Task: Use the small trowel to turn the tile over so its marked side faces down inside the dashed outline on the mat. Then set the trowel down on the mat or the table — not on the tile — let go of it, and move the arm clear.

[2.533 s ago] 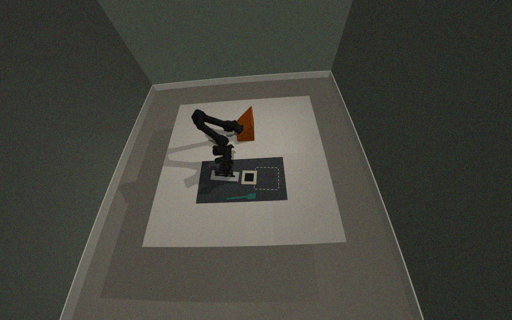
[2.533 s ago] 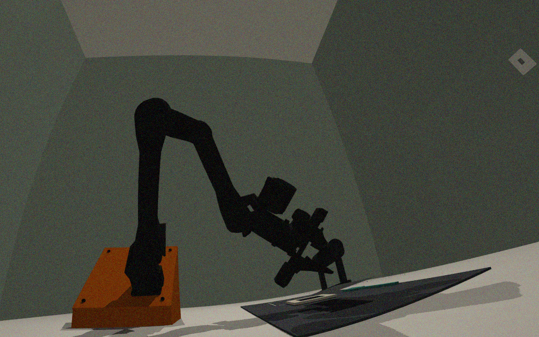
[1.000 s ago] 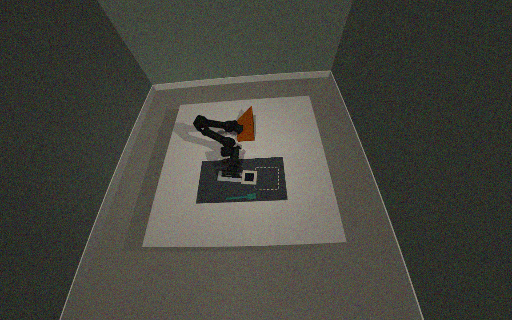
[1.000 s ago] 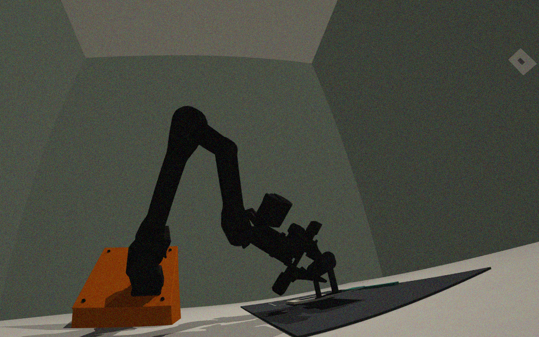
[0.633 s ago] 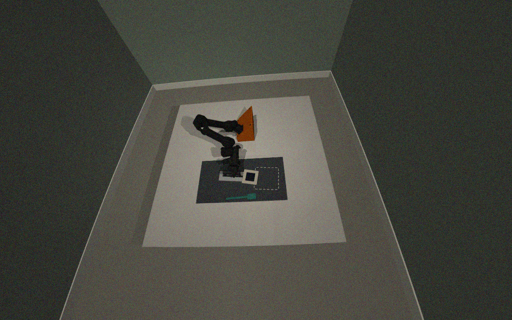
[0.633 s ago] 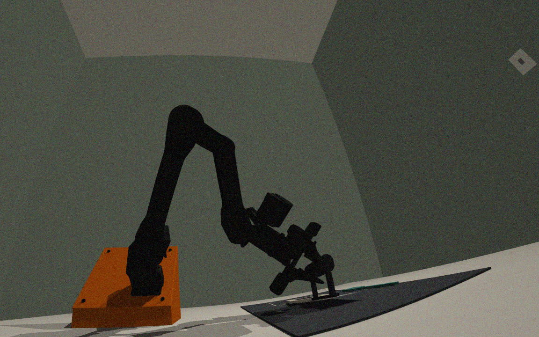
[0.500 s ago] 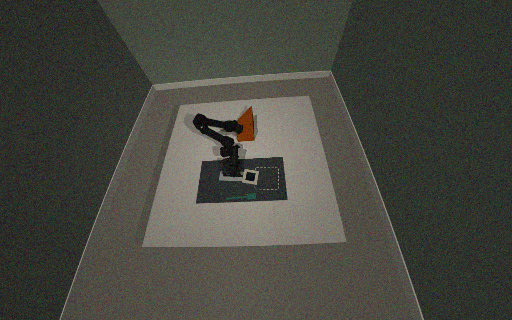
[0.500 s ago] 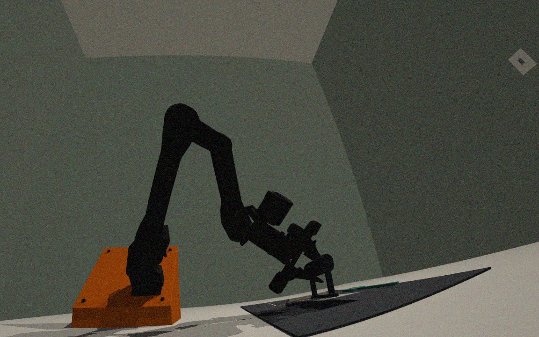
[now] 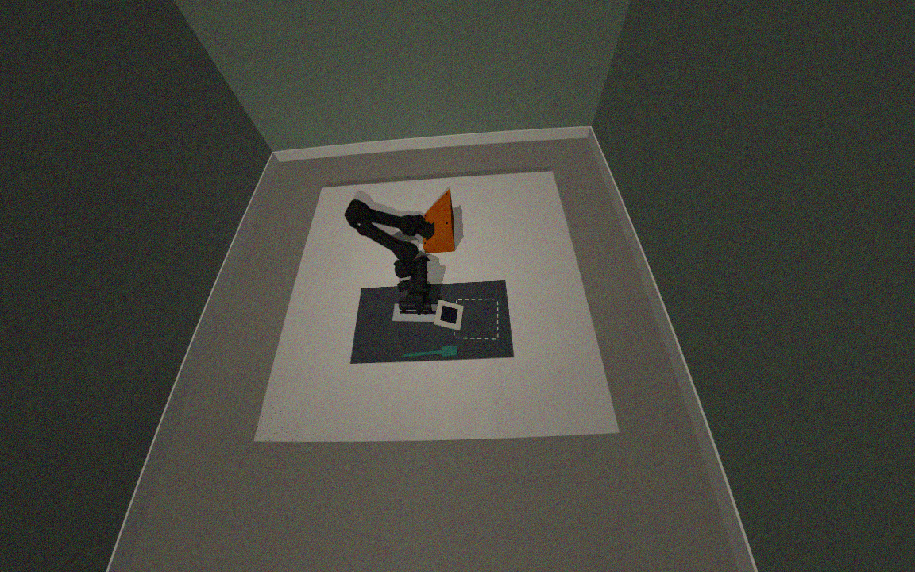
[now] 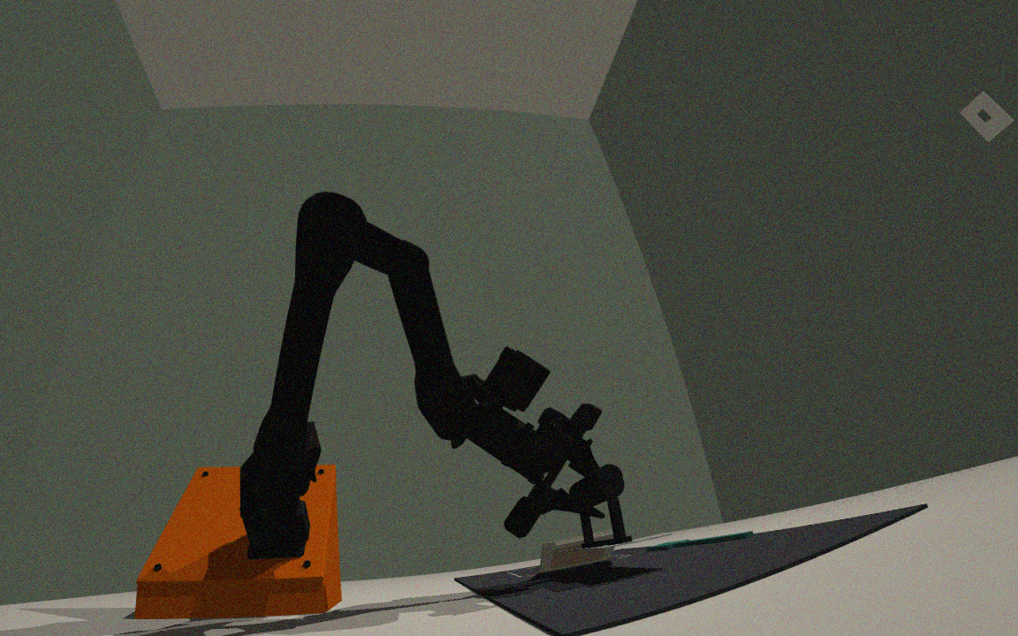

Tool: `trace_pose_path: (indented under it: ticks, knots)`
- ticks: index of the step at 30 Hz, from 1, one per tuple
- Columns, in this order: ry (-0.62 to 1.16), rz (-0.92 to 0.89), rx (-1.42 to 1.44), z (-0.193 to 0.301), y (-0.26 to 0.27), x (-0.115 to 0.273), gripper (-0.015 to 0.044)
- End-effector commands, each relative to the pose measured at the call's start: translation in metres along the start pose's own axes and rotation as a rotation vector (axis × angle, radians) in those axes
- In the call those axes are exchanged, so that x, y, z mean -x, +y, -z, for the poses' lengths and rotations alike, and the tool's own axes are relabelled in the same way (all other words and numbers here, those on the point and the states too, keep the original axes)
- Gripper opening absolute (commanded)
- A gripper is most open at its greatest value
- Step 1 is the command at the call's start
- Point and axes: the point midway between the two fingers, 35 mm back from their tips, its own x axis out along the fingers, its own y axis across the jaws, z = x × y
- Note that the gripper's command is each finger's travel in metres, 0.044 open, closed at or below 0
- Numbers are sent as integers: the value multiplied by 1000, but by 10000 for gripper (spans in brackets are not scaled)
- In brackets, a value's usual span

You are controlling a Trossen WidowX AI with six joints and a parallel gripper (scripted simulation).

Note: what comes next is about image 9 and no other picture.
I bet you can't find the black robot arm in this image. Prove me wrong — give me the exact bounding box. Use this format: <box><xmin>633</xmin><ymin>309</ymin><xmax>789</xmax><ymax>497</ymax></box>
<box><xmin>345</xmin><ymin>199</ymin><xmax>434</xmax><ymax>278</ymax></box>

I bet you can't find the black trowel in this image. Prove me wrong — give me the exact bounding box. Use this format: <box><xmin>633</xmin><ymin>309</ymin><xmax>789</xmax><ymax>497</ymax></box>
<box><xmin>392</xmin><ymin>301</ymin><xmax>437</xmax><ymax>322</ymax></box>

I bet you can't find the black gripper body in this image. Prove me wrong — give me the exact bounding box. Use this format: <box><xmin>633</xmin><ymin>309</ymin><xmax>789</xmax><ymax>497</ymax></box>
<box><xmin>406</xmin><ymin>275</ymin><xmax>430</xmax><ymax>302</ymax></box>

